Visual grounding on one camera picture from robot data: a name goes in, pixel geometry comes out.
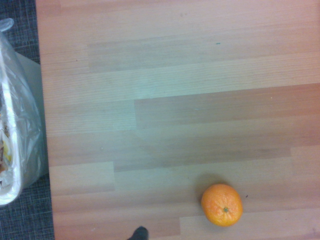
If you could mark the white plastic trash bin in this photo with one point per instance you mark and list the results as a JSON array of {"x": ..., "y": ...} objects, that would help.
[{"x": 17, "y": 125}]

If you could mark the orange tangerine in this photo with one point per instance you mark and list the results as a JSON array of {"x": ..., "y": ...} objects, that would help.
[{"x": 222, "y": 205}]

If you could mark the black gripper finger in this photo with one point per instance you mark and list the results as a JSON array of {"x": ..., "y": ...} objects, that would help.
[{"x": 139, "y": 234}]

